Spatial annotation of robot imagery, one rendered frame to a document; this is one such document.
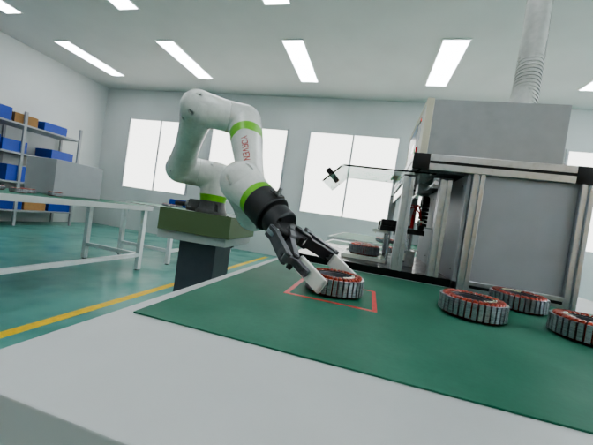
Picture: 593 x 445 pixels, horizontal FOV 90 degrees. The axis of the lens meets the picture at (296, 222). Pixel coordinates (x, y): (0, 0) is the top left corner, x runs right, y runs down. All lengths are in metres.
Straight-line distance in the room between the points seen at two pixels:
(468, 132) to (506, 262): 0.40
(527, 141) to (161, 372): 1.08
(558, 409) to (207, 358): 0.31
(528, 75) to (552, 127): 1.60
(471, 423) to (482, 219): 0.71
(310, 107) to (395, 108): 1.66
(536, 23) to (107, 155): 8.11
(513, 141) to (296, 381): 0.98
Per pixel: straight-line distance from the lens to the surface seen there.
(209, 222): 1.28
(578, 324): 0.67
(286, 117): 6.47
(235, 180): 0.72
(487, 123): 1.11
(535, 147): 1.14
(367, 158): 5.98
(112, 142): 8.65
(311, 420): 0.25
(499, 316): 0.62
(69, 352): 0.32
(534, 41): 2.91
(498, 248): 0.97
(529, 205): 1.00
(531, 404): 0.37
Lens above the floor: 0.89
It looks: 1 degrees down
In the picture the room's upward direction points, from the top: 8 degrees clockwise
